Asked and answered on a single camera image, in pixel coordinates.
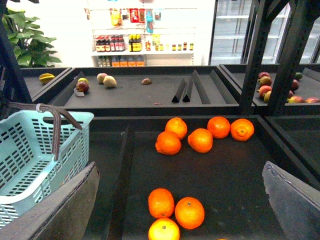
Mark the green potted plant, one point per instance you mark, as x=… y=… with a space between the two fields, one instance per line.
x=32 y=49

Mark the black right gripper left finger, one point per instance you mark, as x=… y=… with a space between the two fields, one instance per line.
x=64 y=215

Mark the orange fruit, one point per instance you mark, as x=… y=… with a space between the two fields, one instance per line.
x=200 y=140
x=178 y=126
x=164 y=229
x=219 y=127
x=168 y=143
x=242 y=130
x=189 y=213
x=161 y=203

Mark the light blue plastic basket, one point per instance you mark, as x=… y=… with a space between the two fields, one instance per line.
x=29 y=172

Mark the brown basket handle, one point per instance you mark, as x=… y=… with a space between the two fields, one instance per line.
x=56 y=112

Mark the white zip tie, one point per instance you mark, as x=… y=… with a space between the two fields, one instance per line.
x=38 y=108

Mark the glass door refrigerator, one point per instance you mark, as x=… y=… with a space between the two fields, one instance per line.
x=242 y=28

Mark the white shelf with bottles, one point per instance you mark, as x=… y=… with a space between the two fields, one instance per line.
x=140 y=33

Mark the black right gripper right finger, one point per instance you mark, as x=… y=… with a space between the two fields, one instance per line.
x=295 y=204

